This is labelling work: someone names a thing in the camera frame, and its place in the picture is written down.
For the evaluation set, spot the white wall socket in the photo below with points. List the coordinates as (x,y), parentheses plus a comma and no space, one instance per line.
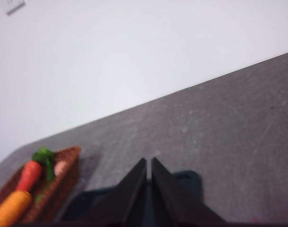
(15,4)

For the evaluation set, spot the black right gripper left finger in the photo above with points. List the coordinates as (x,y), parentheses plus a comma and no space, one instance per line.
(127,196)

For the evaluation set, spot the red-orange carrot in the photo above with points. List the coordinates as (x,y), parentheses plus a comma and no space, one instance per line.
(28,175)

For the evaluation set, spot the pale pink egg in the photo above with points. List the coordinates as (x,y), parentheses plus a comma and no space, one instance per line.
(61,167)

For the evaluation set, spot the dark rectangular tray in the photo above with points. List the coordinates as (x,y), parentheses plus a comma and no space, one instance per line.
(87,203)

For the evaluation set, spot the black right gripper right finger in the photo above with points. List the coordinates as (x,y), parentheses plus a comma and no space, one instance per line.
(172,198)

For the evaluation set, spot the brown wicker basket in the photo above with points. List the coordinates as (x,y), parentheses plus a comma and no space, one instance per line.
(66,163)

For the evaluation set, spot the yellow corn cob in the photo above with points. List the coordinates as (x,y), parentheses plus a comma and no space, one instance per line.
(11,205)

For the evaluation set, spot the green plastic vegetable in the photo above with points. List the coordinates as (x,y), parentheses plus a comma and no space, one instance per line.
(43,153)

